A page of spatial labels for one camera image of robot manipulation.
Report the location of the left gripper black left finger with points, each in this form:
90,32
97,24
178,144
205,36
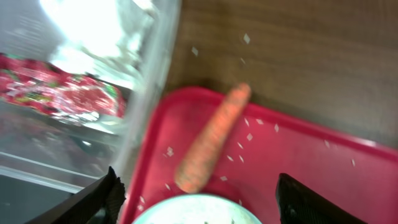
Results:
100,202

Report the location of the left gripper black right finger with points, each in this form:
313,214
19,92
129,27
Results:
298,204

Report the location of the light blue plate with rice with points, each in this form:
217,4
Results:
197,208

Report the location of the orange carrot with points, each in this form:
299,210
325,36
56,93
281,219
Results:
199,162

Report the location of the red snack wrapper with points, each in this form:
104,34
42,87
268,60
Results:
67,97

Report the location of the white tissue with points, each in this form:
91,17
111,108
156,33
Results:
100,35

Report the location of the red plastic tray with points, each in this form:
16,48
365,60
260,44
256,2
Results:
357,175

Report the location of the clear plastic bin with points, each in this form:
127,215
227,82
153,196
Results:
45,161

